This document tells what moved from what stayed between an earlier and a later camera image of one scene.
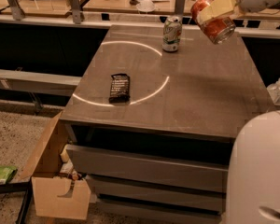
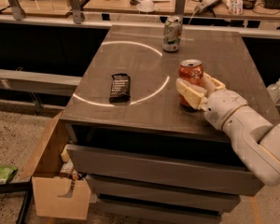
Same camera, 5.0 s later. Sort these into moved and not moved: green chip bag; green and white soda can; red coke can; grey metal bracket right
Moved: red coke can
Not moved: grey metal bracket right; green chip bag; green and white soda can
